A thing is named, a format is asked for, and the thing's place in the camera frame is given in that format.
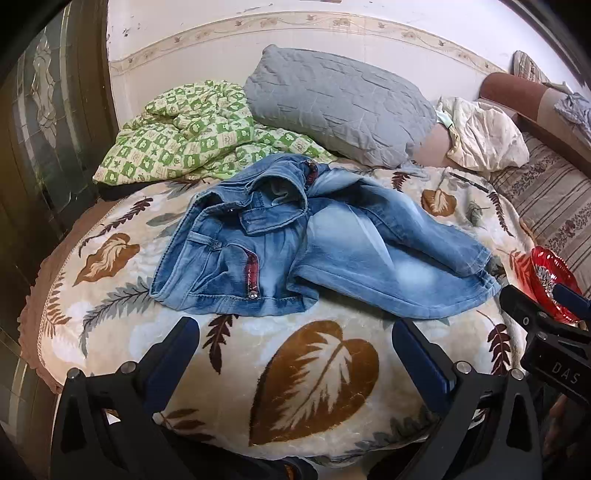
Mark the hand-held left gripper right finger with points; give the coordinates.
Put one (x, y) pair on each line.
(418, 355)

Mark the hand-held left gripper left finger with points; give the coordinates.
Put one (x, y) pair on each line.
(178, 350)

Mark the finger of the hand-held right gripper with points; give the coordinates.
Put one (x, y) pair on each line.
(521, 307)
(570, 300)

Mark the blue denim pants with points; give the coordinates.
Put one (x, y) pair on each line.
(332, 240)

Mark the red glass bowl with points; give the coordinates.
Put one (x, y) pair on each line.
(549, 277)

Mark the leaf-printed blanket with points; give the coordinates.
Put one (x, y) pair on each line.
(314, 369)

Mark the striped floral sofa cover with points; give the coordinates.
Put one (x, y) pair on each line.
(554, 194)

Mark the cream crumpled cloth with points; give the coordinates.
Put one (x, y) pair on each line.
(489, 134)

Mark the grey crumpled cloth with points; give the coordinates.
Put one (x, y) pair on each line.
(575, 108)

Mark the brown bolster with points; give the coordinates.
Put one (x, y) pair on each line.
(512, 92)

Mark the green checkered quilt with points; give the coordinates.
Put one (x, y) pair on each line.
(184, 134)

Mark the striped patterned cushion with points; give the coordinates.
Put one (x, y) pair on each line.
(528, 67)

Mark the wooden wardrobe with glass door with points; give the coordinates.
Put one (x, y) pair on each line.
(46, 138)

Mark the grey pillow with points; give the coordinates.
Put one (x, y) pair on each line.
(332, 101)

